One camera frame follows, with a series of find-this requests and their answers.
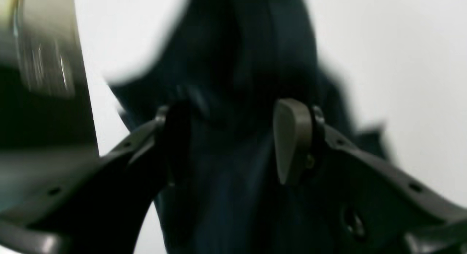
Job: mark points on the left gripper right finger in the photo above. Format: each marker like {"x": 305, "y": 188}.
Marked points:
{"x": 369, "y": 205}

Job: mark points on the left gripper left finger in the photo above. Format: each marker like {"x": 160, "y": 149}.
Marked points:
{"x": 100, "y": 209}

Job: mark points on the plain black T-shirt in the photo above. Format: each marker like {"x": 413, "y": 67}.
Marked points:
{"x": 231, "y": 59}

